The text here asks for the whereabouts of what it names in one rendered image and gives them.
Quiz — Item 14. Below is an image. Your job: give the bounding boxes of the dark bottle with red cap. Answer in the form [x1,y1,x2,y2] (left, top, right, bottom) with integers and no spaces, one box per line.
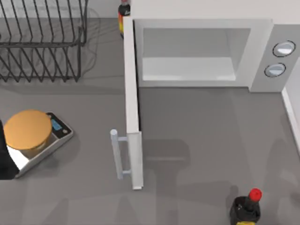
[229,187,263,225]

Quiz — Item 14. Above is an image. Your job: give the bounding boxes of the pale microwave oven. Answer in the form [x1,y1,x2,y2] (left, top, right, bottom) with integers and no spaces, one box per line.
[128,0,300,93]

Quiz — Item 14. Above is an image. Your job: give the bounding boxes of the pale microwave oven door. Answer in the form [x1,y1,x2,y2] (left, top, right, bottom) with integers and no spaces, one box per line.
[123,16,144,190]

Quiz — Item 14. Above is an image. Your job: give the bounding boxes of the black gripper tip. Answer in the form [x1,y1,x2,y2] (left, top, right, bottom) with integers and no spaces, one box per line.
[0,119,20,180]

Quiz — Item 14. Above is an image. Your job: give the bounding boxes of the silver kitchen scale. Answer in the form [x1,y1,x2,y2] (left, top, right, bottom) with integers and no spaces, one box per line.
[4,109,74,179]

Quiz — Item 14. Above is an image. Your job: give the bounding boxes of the dark bottle with orange label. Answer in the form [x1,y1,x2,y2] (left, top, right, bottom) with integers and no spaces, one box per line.
[117,0,131,40]

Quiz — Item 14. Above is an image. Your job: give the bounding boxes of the round grey microwave knob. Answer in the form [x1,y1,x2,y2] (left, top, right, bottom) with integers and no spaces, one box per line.
[264,62,286,77]
[272,40,296,58]

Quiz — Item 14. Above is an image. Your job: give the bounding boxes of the pale metal door handle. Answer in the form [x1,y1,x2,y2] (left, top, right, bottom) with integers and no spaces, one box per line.
[110,128,132,180]

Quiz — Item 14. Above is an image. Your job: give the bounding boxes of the black wire dish rack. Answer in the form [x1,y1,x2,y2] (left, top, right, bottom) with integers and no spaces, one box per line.
[0,0,90,83]

